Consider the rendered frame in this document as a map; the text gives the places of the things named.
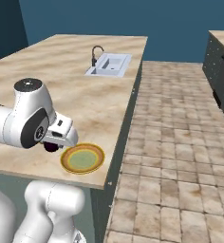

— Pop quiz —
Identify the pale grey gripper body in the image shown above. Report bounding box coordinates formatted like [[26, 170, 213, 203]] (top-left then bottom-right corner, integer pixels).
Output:
[[42, 125, 80, 149]]

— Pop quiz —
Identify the dark purple eggplant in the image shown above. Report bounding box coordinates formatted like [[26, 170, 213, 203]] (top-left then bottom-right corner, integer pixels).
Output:
[[43, 141, 60, 154]]

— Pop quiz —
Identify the yellow plate with green centre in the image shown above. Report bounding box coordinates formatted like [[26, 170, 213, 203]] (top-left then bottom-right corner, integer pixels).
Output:
[[60, 142, 106, 176]]

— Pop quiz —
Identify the dark island counter cabinet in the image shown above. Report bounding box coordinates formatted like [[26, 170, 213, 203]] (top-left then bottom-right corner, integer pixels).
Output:
[[90, 62, 144, 243]]

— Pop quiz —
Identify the dark curved tap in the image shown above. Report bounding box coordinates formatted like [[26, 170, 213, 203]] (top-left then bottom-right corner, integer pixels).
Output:
[[90, 45, 105, 68]]

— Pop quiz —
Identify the white sink basin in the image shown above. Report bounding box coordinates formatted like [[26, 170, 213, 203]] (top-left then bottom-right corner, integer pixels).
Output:
[[84, 52, 133, 79]]

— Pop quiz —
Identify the dark cupboard run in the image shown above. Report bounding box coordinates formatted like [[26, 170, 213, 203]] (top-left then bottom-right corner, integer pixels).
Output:
[[201, 29, 224, 133]]

